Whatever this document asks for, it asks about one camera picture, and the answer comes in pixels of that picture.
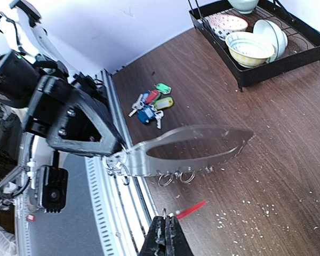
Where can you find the celadon green bowl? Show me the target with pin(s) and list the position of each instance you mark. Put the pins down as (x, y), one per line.
(244, 6)

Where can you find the red patterned bowl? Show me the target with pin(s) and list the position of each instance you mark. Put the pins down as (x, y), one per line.
(225, 24)

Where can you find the silver keys bunch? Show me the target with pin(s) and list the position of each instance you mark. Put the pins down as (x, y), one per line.
(148, 98)

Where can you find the red key tag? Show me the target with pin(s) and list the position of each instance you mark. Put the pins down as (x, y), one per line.
(180, 214)

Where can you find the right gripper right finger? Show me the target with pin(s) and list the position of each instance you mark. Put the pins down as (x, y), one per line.
(176, 243)

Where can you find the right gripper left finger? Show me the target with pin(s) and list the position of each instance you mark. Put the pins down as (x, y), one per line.
(154, 244)

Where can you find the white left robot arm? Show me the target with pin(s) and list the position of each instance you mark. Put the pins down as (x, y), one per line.
(31, 56)

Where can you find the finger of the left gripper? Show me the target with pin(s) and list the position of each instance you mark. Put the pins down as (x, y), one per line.
(109, 140)
(54, 138)

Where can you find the green key tag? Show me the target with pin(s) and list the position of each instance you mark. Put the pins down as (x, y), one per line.
(163, 88)

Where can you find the black wire dish rack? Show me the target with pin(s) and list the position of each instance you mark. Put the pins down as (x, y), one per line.
(303, 41)

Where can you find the blue key tag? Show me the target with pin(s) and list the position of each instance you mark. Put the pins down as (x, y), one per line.
(146, 114)

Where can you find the yellow blue patterned bowl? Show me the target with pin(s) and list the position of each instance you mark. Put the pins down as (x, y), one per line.
(248, 49)

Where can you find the light blue bowl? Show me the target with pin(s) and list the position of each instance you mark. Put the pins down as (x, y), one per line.
(274, 34)

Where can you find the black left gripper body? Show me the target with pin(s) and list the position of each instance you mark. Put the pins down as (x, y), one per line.
(49, 100)

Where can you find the yellow key tag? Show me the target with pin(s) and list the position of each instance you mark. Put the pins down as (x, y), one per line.
(164, 103)

